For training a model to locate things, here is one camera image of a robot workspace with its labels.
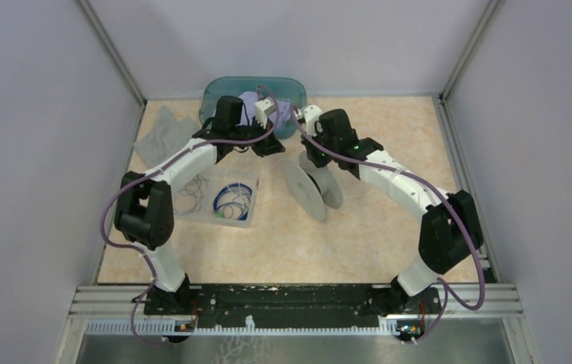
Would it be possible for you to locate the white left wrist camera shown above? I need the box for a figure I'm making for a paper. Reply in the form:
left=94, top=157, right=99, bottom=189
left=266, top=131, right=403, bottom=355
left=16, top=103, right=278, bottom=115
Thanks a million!
left=254, top=98, right=276, bottom=130

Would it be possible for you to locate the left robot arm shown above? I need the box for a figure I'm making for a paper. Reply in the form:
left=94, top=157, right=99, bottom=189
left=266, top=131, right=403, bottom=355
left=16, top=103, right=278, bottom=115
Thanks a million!
left=105, top=96, right=285, bottom=314

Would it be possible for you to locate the clear plastic bag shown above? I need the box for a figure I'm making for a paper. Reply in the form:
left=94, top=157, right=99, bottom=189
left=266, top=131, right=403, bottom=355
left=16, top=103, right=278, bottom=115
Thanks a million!
left=133, top=105, right=200, bottom=168

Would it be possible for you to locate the blue thin wire coil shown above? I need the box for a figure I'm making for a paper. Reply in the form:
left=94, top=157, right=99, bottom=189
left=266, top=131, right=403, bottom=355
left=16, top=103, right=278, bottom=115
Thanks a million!
left=174, top=173, right=211, bottom=216

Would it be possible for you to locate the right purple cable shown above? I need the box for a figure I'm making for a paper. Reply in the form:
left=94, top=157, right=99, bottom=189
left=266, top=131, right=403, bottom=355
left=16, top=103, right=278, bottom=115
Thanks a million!
left=290, top=104, right=487, bottom=345

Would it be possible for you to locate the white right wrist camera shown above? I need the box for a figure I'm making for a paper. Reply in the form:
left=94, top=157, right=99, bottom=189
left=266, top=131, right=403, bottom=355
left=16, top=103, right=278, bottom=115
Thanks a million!
left=301, top=105, right=323, bottom=137

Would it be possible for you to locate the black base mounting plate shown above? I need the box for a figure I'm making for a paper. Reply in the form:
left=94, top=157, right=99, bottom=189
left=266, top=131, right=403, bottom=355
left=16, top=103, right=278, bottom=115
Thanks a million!
left=143, top=284, right=441, bottom=329

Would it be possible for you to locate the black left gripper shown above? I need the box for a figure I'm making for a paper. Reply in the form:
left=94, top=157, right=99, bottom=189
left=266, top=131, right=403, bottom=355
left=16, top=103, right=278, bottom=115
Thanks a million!
left=231, top=115, right=286, bottom=158

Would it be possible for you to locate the white slotted cable duct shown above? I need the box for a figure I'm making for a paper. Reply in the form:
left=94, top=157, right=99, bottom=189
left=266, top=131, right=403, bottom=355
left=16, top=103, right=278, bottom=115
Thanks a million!
left=85, top=317, right=400, bottom=337

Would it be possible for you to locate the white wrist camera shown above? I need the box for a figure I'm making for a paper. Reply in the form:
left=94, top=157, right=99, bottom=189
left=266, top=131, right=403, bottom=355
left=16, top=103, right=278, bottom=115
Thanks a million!
left=301, top=105, right=323, bottom=137
left=254, top=98, right=276, bottom=130

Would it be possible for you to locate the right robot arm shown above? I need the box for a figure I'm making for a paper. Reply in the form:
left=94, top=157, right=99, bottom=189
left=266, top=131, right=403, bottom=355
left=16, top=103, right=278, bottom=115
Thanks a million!
left=294, top=105, right=483, bottom=312

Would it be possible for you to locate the white perforated cable spool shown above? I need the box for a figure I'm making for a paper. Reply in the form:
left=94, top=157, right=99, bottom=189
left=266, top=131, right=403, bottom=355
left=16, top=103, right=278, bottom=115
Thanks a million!
left=283, top=151, right=344, bottom=221

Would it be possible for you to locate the teal plastic basin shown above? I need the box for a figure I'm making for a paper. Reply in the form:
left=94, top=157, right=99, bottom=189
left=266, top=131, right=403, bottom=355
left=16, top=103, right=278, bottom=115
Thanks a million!
left=199, top=76, right=307, bottom=139

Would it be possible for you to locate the clear plastic divided tray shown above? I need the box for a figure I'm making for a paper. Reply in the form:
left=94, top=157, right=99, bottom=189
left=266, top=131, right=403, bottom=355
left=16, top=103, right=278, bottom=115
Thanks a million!
left=173, top=166, right=259, bottom=228

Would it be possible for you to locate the blue cable coil green connector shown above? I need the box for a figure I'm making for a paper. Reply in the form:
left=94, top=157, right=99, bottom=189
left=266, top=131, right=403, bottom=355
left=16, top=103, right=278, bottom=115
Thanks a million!
left=212, top=182, right=253, bottom=221

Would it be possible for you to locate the lavender cloth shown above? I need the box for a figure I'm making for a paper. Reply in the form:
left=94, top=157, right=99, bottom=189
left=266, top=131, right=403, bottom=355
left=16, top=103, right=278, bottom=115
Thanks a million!
left=238, top=91, right=294, bottom=140

